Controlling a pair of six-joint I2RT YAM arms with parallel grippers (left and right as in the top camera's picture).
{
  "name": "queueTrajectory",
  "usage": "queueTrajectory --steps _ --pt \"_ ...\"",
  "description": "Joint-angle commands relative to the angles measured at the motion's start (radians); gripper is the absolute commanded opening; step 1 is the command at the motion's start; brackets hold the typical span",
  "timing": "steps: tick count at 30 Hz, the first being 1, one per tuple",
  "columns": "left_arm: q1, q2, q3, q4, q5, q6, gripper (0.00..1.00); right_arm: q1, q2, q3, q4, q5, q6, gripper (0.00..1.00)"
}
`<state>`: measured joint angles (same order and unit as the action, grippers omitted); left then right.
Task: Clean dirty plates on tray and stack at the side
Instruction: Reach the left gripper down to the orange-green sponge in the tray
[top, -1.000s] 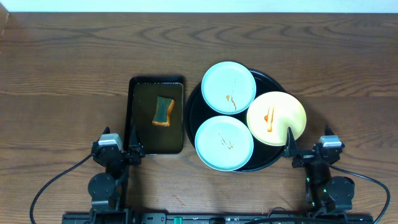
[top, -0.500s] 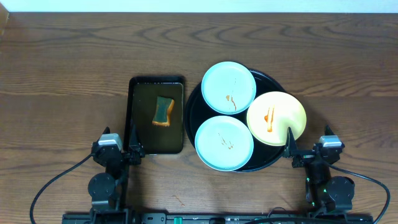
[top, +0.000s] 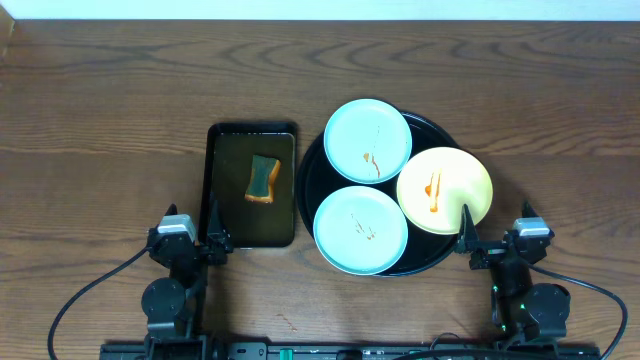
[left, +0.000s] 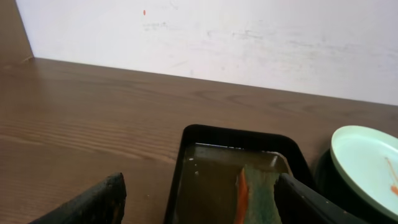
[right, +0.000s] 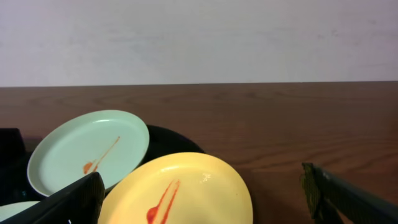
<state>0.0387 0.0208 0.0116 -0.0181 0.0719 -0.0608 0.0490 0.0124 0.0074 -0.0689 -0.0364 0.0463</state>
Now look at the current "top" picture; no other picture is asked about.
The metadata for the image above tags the yellow plate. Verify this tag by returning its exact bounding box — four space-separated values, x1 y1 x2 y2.
396 147 493 235

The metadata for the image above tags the green and orange sponge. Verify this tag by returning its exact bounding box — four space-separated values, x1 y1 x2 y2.
244 155 281 203

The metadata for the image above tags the light blue plate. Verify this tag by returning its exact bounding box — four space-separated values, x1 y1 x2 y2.
313 186 409 276
323 99 413 184

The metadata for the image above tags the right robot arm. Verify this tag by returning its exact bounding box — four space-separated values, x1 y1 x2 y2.
454 203 571 350

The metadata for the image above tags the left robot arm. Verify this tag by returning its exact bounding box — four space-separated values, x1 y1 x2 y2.
141 200 233 359

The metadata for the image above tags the black rectangular water tray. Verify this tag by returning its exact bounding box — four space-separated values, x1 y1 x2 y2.
198 121 297 248

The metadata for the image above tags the round black serving tray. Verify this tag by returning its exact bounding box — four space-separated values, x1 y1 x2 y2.
295 111 458 277

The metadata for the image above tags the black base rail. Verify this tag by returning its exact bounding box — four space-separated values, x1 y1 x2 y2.
99 341 600 360

